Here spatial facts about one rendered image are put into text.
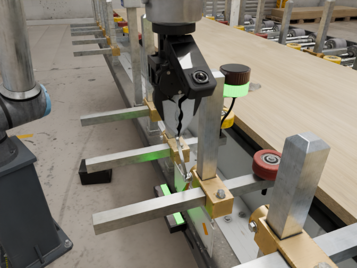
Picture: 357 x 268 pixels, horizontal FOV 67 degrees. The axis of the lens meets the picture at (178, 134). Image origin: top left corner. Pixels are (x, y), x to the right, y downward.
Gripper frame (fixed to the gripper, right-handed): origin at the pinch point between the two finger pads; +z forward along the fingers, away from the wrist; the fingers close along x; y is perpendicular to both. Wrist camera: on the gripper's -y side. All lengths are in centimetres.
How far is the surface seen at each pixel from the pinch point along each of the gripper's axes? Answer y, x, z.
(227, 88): 0.5, -10.2, -7.8
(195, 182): 2.7, -5.3, 16.3
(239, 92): -0.6, -12.3, -7.1
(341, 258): -28.1, -14.0, 6.9
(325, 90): 27, -67, 11
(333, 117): 10, -54, 11
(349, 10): 566, -706, 73
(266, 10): 745, -566, 90
